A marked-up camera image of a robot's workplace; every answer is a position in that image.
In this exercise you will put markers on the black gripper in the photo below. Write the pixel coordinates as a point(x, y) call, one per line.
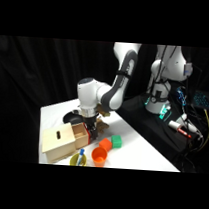
point(88, 122)

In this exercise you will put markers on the wooden drawer with red front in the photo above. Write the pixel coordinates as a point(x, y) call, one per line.
point(80, 135)

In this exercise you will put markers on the light wooden box with slot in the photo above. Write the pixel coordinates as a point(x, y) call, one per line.
point(58, 141)

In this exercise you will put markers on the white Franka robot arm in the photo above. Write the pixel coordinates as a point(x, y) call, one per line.
point(122, 80)

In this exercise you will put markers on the brown plush toy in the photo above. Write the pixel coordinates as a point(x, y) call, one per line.
point(103, 125)

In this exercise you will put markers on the orange block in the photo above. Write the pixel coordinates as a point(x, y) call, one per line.
point(105, 144)

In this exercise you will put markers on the orange plastic cup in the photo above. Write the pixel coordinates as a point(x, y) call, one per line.
point(99, 156)

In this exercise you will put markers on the green block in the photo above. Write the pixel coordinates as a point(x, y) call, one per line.
point(116, 141)

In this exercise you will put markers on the blue and white marker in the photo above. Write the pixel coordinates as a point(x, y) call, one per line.
point(80, 156)

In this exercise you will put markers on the black bowl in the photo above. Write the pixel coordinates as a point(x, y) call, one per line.
point(71, 117)

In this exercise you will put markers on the yellow cup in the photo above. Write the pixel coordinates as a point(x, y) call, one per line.
point(74, 160)

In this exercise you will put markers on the black robot stand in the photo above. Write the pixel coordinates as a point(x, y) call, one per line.
point(141, 123)

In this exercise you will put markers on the green light device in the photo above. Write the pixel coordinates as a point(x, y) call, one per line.
point(165, 113)

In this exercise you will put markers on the white and red tool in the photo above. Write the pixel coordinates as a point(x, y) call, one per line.
point(178, 127)

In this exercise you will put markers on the black curtain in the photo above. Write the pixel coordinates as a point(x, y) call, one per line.
point(30, 74)

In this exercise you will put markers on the keyboard with blue lights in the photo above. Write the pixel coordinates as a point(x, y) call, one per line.
point(203, 100)

